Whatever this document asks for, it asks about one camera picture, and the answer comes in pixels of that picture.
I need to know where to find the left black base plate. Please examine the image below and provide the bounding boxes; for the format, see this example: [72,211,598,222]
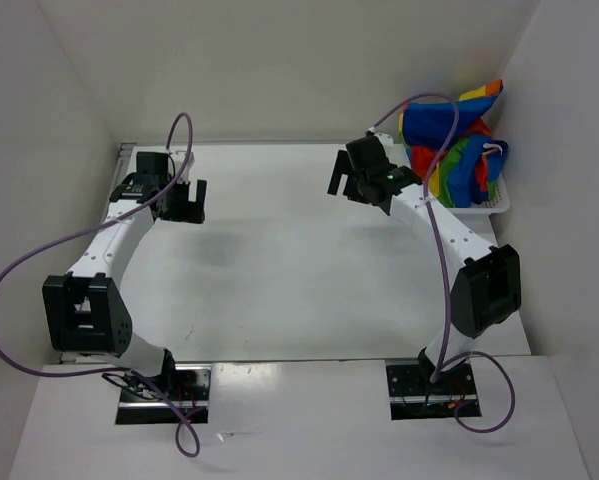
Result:
[108,363,212,426]

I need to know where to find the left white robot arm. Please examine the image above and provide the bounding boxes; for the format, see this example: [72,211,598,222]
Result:
[42,175,207,400]

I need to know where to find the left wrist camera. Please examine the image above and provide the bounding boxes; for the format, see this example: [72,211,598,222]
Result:
[135,151,176,177]

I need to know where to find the white plastic basket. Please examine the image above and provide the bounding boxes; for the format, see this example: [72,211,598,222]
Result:
[401,140,511,216]

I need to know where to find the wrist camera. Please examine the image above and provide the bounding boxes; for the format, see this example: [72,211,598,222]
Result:
[135,151,176,177]
[345,134,390,175]

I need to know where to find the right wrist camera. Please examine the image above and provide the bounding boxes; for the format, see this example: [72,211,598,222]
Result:
[345,134,390,175]

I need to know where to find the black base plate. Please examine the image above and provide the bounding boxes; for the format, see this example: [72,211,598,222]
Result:
[385,360,481,421]
[108,363,212,426]

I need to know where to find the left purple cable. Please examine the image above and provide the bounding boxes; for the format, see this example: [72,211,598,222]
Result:
[0,112,201,458]

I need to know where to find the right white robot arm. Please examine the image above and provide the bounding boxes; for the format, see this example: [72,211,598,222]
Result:
[327,150,521,393]

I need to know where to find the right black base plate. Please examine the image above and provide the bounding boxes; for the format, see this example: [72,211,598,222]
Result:
[385,360,481,421]

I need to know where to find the rainbow striped shorts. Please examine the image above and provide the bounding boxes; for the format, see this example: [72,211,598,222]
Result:
[399,79,509,208]

